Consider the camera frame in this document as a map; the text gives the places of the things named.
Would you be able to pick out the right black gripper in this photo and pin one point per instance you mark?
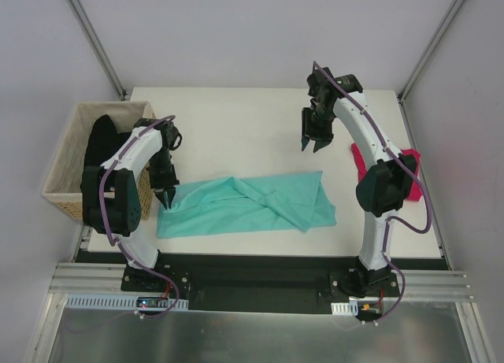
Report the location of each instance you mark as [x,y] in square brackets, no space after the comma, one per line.
[316,134]

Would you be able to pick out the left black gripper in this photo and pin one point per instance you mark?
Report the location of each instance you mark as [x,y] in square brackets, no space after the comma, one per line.
[165,184]

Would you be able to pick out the teal t shirt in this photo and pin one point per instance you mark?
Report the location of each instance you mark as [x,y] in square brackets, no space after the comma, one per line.
[294,201]

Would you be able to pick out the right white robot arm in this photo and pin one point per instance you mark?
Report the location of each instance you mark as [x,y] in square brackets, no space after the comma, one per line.
[388,178]

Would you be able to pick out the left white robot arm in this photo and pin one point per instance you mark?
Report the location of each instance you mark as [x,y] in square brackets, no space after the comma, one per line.
[110,197]

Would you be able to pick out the black t shirt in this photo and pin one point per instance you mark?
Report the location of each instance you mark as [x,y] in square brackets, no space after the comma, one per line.
[104,141]

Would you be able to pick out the wicker laundry basket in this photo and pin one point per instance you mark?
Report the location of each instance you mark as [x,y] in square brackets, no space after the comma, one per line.
[62,186]

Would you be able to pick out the left slotted cable duct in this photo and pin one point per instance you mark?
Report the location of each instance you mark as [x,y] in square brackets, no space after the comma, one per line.
[124,302]

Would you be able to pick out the slotted cable duct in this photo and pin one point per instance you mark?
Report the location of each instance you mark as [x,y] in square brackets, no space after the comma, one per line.
[345,308]
[124,302]

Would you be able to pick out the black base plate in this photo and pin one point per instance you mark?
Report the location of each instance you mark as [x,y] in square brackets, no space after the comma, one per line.
[271,284]

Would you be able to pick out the right slotted cable duct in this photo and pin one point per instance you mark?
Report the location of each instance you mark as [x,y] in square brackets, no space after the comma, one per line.
[345,308]

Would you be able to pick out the aluminium rail frame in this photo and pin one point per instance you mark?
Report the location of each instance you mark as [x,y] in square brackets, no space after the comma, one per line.
[420,279]

